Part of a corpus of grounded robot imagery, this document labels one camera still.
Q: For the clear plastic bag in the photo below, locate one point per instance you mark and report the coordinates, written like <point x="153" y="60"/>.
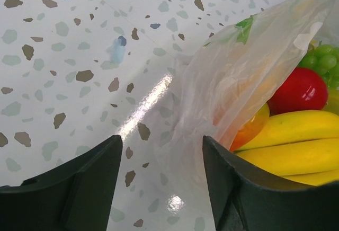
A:
<point x="230" y="78"/>

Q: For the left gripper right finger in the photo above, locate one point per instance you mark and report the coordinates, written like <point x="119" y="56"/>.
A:
<point x="245" y="197"/>

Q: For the green fake grapes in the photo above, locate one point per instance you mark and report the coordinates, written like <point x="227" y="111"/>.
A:
<point x="323" y="59"/>

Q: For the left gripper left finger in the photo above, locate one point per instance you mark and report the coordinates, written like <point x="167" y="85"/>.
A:
<point x="76" y="195"/>

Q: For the yellow fake banana bunch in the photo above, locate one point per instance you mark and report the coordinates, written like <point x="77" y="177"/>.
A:
<point x="300" y="146"/>

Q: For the red fake apple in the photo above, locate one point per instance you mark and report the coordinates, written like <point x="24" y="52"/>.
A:
<point x="304" y="89"/>

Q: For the red orange fake mango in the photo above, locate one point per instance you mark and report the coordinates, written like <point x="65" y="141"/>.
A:
<point x="251" y="128"/>

